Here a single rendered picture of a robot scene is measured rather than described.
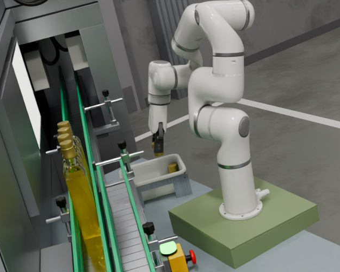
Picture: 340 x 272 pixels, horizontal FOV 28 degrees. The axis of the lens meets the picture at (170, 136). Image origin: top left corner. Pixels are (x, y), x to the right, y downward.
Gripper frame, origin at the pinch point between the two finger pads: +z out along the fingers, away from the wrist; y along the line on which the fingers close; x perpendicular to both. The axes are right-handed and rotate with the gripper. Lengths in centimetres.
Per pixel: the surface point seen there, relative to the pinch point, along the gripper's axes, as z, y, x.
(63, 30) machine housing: -25, -74, -29
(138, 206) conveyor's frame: 7.0, 32.6, -10.3
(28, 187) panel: -4, 41, -41
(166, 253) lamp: 10, 56, -6
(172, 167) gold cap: 10.4, -4.7, 6.4
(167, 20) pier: 15, -334, 60
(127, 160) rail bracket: 0.7, 11.7, -11.6
